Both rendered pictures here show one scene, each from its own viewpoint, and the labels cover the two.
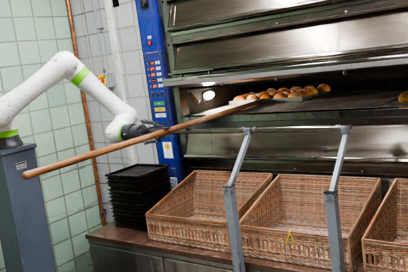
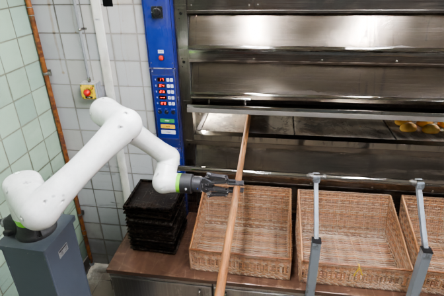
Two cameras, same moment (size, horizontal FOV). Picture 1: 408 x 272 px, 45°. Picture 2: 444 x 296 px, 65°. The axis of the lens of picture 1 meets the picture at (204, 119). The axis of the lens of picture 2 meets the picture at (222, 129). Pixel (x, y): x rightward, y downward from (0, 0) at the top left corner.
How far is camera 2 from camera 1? 1.68 m
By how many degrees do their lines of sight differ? 33
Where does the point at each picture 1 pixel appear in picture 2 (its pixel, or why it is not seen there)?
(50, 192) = not seen: hidden behind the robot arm
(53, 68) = (119, 138)
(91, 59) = (65, 62)
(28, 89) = (88, 171)
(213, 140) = (227, 156)
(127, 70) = (122, 81)
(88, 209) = not seen: hidden behind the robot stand
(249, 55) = (286, 86)
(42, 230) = not seen: outside the picture
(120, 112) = (167, 157)
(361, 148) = (378, 172)
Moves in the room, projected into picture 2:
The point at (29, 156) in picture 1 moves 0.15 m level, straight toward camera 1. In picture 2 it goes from (69, 234) to (88, 252)
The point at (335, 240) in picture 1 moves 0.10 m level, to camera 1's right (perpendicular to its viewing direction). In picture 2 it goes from (420, 283) to (433, 274)
